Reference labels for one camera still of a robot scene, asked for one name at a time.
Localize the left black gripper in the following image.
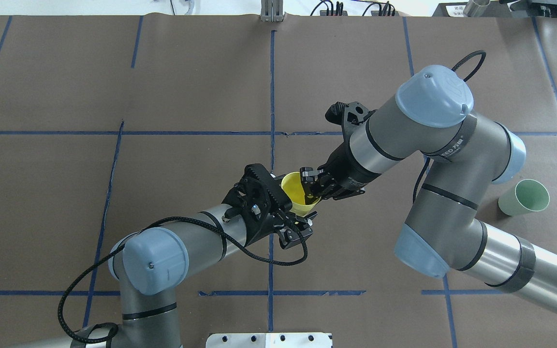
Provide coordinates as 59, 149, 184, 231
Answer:
240, 195, 318, 249

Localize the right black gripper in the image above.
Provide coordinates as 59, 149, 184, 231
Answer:
300, 143, 365, 203

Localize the yellow plastic cup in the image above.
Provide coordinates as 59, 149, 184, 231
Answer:
280, 172, 321, 217

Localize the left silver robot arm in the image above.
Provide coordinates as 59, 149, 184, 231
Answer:
25, 193, 316, 348

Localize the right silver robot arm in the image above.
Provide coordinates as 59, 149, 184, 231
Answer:
300, 65, 557, 313

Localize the green plastic cup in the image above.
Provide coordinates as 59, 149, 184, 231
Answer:
498, 179, 550, 216

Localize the steel tumbler cup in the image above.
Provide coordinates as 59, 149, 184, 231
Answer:
463, 0, 491, 17

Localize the brown paper table mat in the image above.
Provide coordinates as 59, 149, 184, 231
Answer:
0, 14, 557, 348

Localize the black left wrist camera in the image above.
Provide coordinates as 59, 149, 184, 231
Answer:
222, 163, 293, 220

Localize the white camera stand post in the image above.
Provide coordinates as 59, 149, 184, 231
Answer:
205, 332, 334, 348

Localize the aluminium frame post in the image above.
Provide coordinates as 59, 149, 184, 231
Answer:
260, 0, 285, 23

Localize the black right camera cable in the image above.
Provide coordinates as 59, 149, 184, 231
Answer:
412, 50, 487, 203

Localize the black camera cable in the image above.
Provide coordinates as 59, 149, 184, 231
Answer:
412, 50, 487, 203
58, 217, 308, 345

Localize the black left camera cable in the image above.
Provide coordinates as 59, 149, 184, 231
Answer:
58, 217, 308, 345

